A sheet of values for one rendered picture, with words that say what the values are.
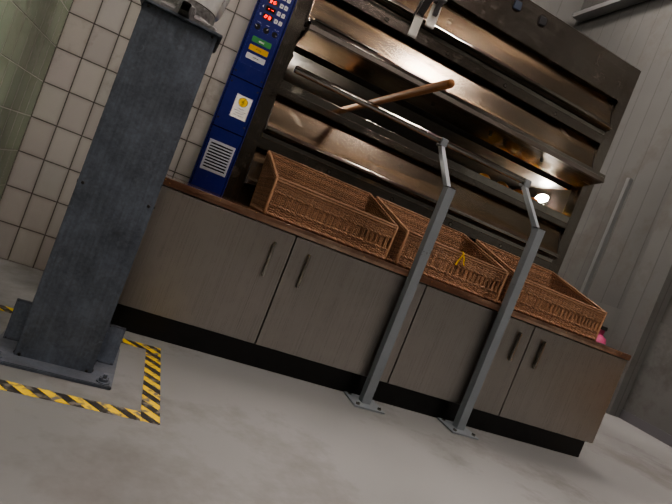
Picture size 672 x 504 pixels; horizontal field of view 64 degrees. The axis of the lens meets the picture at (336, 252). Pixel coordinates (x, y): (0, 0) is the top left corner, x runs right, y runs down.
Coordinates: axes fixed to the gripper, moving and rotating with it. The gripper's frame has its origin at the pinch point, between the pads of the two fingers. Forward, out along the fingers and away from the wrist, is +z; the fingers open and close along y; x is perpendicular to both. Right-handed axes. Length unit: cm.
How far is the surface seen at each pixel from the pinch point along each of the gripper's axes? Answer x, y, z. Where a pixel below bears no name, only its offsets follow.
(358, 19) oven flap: -2, -91, -25
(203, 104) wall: -55, -85, 41
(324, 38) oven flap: -17, -75, -5
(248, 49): -45, -83, 12
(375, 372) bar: 44, -27, 119
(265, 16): -43, -84, -5
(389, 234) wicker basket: 31, -37, 65
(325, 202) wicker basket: 1, -37, 62
